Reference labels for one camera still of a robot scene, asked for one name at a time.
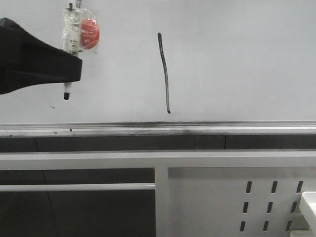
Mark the white metal whiteboard stand frame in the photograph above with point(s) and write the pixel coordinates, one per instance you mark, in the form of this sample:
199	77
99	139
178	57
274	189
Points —
155	194

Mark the white whiteboard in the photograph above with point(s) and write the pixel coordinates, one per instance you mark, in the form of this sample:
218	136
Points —
225	65

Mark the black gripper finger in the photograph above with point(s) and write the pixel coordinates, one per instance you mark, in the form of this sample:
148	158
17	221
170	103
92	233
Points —
26	61

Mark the red round magnet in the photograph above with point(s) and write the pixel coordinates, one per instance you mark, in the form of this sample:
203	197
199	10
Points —
89	30

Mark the white whiteboard marker pen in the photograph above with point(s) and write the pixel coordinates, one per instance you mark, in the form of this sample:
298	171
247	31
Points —
71	27

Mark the white plastic tray bin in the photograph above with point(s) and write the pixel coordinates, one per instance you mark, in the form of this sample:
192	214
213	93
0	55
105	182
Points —
307	207

